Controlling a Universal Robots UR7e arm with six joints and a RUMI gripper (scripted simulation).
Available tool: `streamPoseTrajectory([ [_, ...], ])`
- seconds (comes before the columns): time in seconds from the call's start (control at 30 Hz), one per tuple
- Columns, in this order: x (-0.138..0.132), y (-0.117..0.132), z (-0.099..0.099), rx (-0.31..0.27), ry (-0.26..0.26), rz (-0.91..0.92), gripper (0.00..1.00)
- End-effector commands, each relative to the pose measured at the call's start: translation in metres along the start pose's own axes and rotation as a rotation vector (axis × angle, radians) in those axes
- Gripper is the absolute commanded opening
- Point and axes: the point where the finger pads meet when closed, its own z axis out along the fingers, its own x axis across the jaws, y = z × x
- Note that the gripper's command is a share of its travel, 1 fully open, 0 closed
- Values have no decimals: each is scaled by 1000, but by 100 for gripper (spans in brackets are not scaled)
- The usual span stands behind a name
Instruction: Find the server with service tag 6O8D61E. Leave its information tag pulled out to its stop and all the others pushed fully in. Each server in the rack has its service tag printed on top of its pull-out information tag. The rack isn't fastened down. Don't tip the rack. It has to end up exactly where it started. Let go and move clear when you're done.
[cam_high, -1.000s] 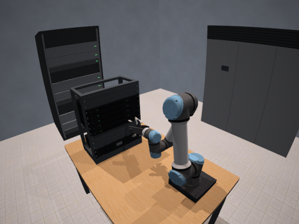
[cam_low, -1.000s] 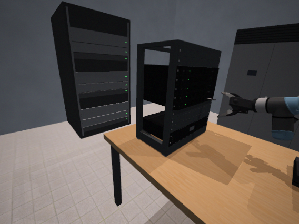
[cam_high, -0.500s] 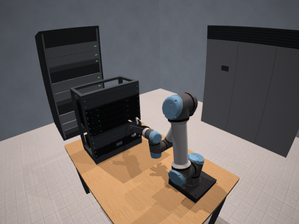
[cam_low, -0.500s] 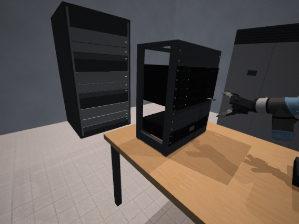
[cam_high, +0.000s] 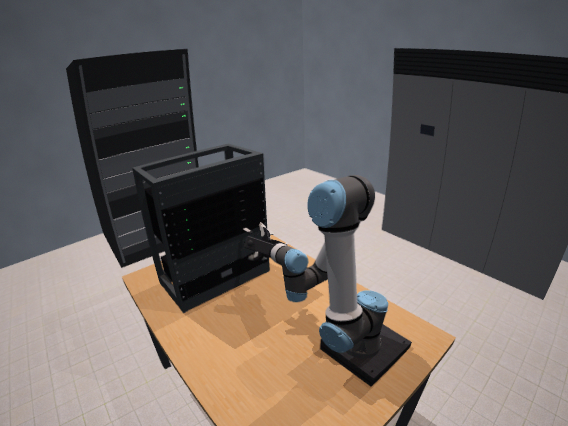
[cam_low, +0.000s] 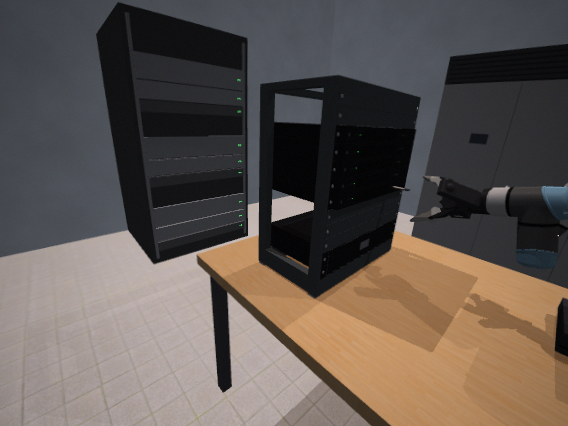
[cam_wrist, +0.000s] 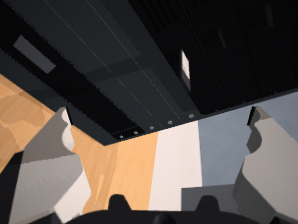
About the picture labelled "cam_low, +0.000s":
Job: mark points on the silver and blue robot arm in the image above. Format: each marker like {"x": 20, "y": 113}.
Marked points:
{"x": 539, "y": 211}

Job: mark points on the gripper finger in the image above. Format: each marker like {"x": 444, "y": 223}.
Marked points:
{"x": 433, "y": 214}
{"x": 434, "y": 180}

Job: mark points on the black server rack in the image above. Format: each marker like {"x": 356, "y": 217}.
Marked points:
{"x": 343, "y": 233}

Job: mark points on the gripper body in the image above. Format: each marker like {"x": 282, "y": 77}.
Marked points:
{"x": 462, "y": 210}

